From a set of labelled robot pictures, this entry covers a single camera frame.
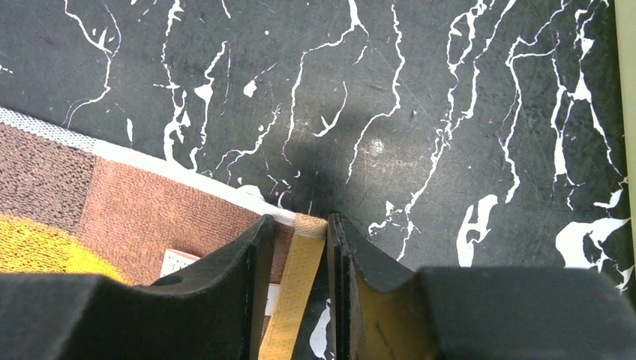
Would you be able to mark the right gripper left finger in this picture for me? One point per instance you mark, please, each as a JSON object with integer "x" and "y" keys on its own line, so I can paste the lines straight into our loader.
{"x": 212, "y": 309}

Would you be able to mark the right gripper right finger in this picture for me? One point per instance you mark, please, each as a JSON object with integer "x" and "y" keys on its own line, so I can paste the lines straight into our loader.
{"x": 380, "y": 309}

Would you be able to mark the yellow bear towel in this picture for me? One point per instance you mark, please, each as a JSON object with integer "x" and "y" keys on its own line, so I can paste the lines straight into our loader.
{"x": 73, "y": 204}

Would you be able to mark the green plastic basket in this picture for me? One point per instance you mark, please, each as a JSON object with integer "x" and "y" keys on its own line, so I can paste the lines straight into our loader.
{"x": 625, "y": 32}

